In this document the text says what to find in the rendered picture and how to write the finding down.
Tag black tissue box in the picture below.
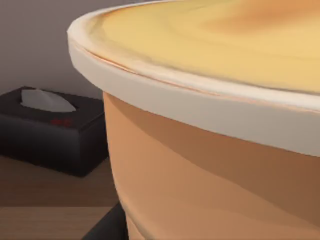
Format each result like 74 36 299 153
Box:
0 86 110 178

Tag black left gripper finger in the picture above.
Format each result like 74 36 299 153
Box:
81 201 130 240

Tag orange cup with cream lid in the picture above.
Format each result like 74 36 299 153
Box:
66 0 320 240

